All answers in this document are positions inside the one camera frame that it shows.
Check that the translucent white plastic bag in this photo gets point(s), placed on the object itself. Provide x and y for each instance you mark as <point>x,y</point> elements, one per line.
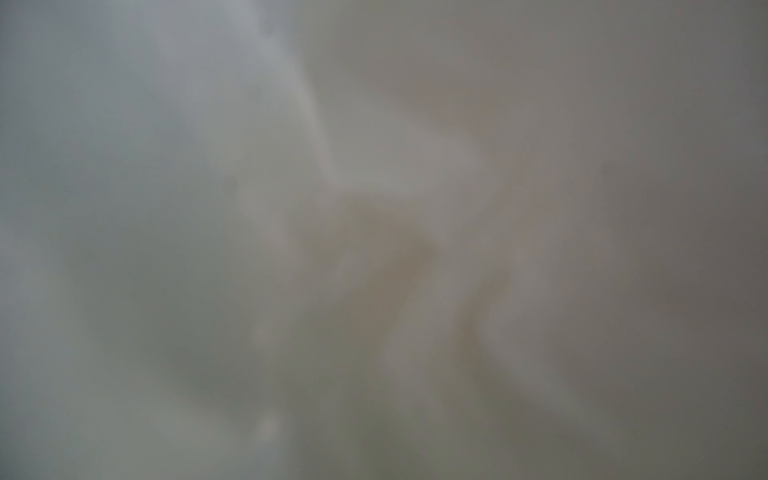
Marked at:
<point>383,239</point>

